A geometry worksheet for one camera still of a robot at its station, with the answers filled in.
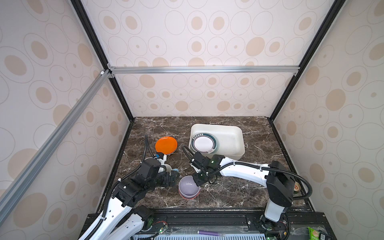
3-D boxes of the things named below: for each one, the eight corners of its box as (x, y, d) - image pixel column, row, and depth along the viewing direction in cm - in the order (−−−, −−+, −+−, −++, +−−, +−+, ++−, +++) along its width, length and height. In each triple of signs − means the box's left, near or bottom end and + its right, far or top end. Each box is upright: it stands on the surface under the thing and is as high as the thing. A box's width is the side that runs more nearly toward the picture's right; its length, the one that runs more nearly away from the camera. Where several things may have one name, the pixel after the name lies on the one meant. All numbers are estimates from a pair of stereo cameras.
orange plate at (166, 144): (154, 155, 101) (153, 152, 98) (157, 138, 109) (156, 136, 107) (176, 155, 101) (176, 152, 98) (178, 138, 109) (177, 136, 107)
